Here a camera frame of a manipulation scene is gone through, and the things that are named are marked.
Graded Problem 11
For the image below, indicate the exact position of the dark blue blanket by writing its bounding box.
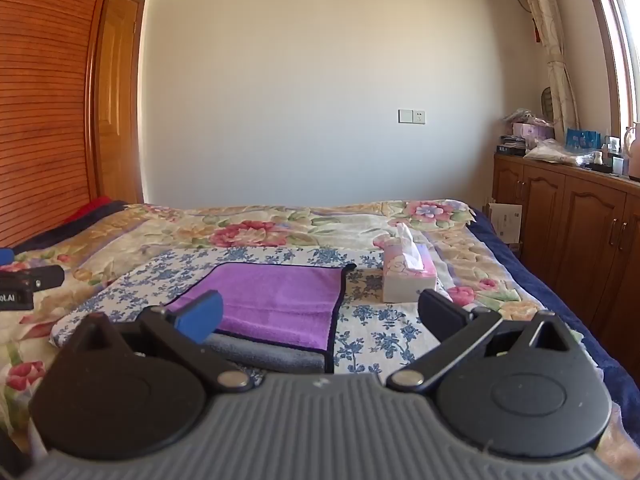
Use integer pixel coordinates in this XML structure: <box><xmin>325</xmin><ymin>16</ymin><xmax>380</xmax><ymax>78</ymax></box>
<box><xmin>466</xmin><ymin>207</ymin><xmax>640</xmax><ymax>413</ymax></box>

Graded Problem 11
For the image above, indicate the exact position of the blue box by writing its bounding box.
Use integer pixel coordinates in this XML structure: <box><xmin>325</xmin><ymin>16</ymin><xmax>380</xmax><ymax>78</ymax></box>
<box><xmin>565</xmin><ymin>128</ymin><xmax>602</xmax><ymax>152</ymax></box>

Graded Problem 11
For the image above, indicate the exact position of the window with wooden frame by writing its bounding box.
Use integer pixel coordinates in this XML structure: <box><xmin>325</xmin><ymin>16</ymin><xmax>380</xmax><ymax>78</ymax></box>
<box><xmin>579</xmin><ymin>0</ymin><xmax>640</xmax><ymax>163</ymax></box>

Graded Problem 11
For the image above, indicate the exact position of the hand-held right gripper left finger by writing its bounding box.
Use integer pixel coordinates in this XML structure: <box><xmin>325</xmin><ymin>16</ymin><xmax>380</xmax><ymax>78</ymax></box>
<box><xmin>59</xmin><ymin>289</ymin><xmax>256</xmax><ymax>394</ymax></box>

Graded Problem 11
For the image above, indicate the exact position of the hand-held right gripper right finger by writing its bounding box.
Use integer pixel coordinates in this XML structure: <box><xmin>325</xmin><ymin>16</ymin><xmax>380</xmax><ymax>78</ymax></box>
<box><xmin>385</xmin><ymin>288</ymin><xmax>583</xmax><ymax>394</ymax></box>

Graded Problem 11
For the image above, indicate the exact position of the grey towel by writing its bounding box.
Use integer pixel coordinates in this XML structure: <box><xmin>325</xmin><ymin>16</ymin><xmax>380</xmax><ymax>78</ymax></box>
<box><xmin>202</xmin><ymin>332</ymin><xmax>335</xmax><ymax>374</ymax></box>

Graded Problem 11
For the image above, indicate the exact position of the white cardboard box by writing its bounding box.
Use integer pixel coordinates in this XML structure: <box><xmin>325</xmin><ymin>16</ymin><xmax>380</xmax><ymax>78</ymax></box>
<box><xmin>487</xmin><ymin>202</ymin><xmax>524</xmax><ymax>246</ymax></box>

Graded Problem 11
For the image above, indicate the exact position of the pink tissue box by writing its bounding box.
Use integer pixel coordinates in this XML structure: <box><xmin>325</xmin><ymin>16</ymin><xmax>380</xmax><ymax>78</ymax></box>
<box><xmin>382</xmin><ymin>223</ymin><xmax>439</xmax><ymax>304</ymax></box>

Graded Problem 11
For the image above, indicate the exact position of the purple towel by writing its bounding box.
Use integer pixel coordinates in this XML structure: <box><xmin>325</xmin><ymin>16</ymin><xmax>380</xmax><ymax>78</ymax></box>
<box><xmin>165</xmin><ymin>262</ymin><xmax>357</xmax><ymax>357</ymax></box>

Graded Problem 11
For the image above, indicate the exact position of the floral bedspread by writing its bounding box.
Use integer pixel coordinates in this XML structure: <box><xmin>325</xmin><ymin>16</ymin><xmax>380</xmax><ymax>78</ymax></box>
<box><xmin>0</xmin><ymin>199</ymin><xmax>640</xmax><ymax>476</ymax></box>

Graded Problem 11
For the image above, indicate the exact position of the wooden slatted wardrobe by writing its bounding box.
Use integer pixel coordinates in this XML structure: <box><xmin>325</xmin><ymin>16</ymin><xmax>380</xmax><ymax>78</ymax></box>
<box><xmin>0</xmin><ymin>0</ymin><xmax>120</xmax><ymax>257</ymax></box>

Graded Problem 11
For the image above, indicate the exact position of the wooden cabinet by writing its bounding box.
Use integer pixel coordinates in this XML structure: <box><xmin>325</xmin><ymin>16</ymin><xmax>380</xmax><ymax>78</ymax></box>
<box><xmin>492</xmin><ymin>152</ymin><xmax>640</xmax><ymax>358</ymax></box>

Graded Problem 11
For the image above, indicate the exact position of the stack of dark books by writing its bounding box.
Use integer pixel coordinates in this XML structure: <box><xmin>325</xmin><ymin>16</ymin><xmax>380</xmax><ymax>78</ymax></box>
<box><xmin>496</xmin><ymin>134</ymin><xmax>527</xmax><ymax>155</ymax></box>

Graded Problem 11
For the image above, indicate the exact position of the clear plastic bag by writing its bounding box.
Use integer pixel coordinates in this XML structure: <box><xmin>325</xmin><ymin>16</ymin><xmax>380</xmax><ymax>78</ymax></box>
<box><xmin>522</xmin><ymin>138</ymin><xmax>593</xmax><ymax>166</ymax></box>

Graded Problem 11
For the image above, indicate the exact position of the blue floral cloth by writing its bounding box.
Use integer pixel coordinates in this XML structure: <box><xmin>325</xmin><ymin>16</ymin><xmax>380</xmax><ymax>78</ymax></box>
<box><xmin>49</xmin><ymin>245</ymin><xmax>453</xmax><ymax>377</ymax></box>

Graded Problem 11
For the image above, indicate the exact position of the red cloth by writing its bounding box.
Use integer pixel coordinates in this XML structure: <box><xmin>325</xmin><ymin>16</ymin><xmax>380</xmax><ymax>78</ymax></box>
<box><xmin>64</xmin><ymin>196</ymin><xmax>114</xmax><ymax>224</ymax></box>

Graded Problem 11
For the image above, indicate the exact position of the patterned curtain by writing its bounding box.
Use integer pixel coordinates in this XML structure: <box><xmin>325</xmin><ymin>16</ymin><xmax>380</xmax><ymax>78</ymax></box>
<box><xmin>514</xmin><ymin>0</ymin><xmax>582</xmax><ymax>137</ymax></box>

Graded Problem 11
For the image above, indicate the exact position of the wooden door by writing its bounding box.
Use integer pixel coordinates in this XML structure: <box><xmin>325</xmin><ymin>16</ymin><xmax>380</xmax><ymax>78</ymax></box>
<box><xmin>94</xmin><ymin>0</ymin><xmax>147</xmax><ymax>205</ymax></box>

